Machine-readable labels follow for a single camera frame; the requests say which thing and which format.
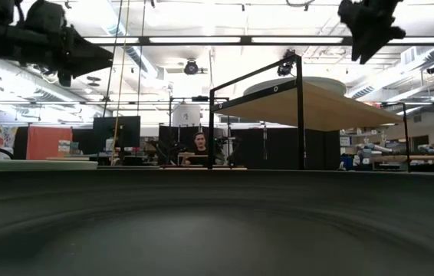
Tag black hanging cable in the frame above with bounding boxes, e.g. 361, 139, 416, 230
101, 0, 124, 118

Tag mint green plate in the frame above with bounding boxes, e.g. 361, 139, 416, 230
0, 159, 99, 173

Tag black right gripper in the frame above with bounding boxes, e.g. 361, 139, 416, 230
337, 0, 406, 65

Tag grey plate with white underside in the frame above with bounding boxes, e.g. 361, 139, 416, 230
242, 75, 347, 97

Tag round black ceiling camera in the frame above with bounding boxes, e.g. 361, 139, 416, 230
183, 59, 199, 76

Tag wooden workbench black legs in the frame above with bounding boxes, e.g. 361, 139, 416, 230
370, 153, 434, 173

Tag black monitor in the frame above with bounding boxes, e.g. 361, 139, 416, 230
93, 116, 141, 154

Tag wooden shelf black metal frame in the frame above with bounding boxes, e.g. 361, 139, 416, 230
207, 53, 412, 172

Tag person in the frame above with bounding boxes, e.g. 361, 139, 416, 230
181, 132, 218, 168

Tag black plate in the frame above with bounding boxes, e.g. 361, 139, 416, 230
0, 168, 434, 276

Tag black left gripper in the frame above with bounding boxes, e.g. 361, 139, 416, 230
17, 22, 114, 88

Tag black hanging camera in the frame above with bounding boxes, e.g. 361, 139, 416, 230
277, 48, 297, 77

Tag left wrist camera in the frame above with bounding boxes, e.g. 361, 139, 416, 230
23, 0, 67, 34

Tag orange partition panel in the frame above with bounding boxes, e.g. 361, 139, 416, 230
26, 126, 74, 161

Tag yellow hanging cable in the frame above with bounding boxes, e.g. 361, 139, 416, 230
110, 0, 132, 166

